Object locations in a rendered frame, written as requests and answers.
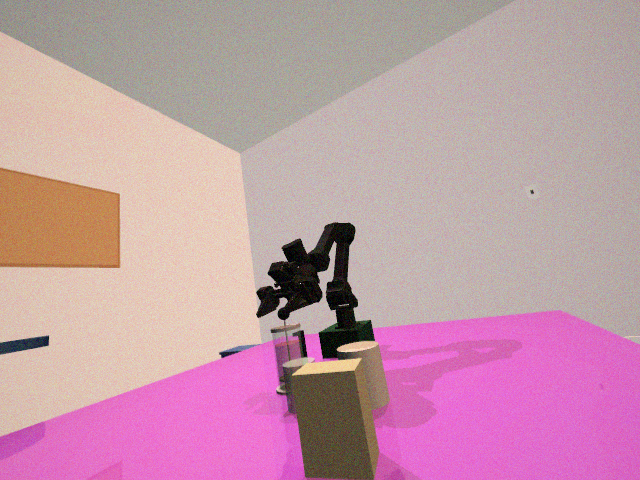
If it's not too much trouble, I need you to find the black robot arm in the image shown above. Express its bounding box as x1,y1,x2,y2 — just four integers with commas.
268,222,360,329

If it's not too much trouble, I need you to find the french press coffee maker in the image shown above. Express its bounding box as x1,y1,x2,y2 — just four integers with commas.
270,307,308,396

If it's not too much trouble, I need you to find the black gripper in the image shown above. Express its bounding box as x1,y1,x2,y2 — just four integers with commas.
256,271,323,318

